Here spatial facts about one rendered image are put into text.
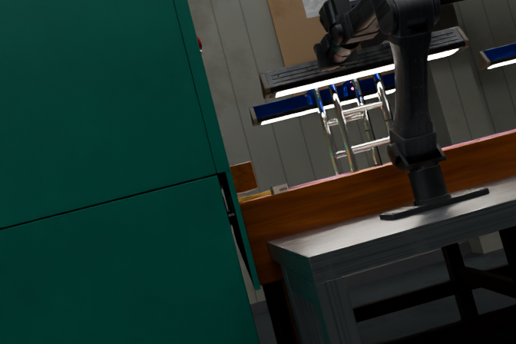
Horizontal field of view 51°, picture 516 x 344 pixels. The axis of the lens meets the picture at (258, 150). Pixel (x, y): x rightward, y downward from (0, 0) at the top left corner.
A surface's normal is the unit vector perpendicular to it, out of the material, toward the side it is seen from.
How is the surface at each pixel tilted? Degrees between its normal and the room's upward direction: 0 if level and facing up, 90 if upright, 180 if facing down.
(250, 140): 90
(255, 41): 90
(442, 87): 90
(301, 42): 90
